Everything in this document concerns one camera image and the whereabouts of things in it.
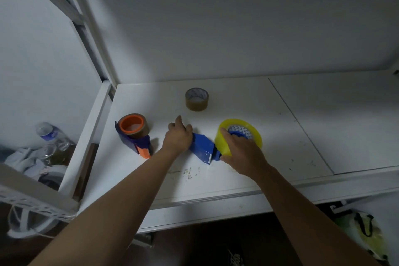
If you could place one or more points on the person's left forearm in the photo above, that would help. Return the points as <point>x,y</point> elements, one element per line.
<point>115,209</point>

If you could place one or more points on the clear plastic water bottle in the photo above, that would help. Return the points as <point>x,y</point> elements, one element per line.
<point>51,135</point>

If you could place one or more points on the orange and blue tape dispenser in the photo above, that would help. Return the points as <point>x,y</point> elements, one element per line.
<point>131,142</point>

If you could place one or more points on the white crumpled cloth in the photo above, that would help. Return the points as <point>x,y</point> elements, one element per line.
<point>21,161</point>

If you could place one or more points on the small brown tape roll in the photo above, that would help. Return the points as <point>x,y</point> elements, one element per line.
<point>197,106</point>

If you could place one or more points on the person's right forearm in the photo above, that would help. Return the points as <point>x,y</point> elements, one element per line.
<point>308,219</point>

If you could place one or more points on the black shoe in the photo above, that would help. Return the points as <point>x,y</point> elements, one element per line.
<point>236,258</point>

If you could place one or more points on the white metal shelf rack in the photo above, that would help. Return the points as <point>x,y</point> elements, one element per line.
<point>311,119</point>

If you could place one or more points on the yellow tape roll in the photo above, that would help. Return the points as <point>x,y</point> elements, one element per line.
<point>223,142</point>

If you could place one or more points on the person's right hand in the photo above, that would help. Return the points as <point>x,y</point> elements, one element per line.
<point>246,156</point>

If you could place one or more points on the green yellow bag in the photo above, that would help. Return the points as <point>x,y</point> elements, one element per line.
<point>361,234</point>

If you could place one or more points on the large brown tape roll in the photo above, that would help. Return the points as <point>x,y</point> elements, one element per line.
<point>144,130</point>

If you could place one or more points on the person's left hand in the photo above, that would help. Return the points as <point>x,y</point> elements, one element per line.
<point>177,138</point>

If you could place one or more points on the clear glass jar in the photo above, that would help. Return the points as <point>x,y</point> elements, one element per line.
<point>48,153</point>

